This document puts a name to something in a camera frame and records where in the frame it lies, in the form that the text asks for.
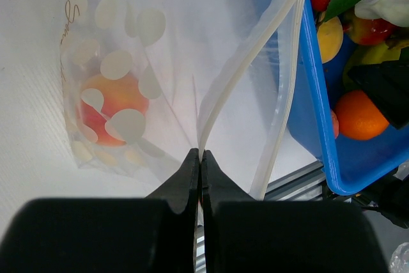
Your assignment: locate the small pink peach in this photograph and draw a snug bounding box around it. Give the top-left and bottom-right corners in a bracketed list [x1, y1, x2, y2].
[330, 110, 339, 139]

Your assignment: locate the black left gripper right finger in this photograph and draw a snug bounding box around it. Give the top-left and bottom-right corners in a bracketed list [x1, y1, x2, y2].
[201, 151, 388, 272]

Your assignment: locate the red apple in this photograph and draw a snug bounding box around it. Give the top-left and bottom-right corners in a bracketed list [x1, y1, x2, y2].
[343, 11, 397, 46]

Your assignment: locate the orange fruit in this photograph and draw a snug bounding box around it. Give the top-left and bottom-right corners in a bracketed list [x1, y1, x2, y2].
[334, 90, 389, 141]

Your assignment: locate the blue plastic bin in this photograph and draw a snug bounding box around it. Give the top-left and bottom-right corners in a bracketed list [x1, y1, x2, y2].
[287, 0, 408, 195]

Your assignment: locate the clear dotted zip top bag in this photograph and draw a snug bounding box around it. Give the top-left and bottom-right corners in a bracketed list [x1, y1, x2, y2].
[60, 0, 305, 199]

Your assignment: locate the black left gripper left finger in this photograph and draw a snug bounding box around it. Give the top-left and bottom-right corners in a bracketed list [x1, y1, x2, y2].
[1, 148, 199, 272]

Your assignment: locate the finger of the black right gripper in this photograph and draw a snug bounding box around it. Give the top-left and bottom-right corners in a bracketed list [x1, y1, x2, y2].
[347, 60, 408, 129]

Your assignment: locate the yellow orange with leaf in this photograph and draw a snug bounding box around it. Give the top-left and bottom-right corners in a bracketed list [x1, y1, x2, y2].
[317, 12, 343, 64]

